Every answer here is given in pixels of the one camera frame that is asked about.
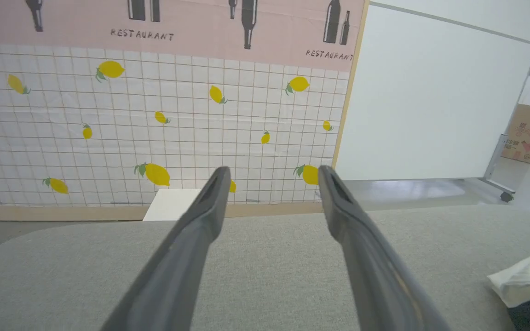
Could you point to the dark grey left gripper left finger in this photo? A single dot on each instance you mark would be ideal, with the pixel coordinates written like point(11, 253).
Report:
point(187, 248)

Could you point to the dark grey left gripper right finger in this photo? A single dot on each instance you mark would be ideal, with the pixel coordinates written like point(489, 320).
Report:
point(366, 257)

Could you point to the white and black garment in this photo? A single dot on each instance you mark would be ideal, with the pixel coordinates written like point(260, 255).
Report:
point(527, 276)

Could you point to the lemon tile printed backdrop panel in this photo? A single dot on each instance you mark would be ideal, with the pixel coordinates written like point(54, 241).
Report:
point(108, 115)

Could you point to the white rolling partition board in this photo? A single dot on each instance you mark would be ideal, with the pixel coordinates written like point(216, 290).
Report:
point(430, 92)

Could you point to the printed cardboard box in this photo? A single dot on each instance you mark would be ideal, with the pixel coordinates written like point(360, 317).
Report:
point(527, 133)

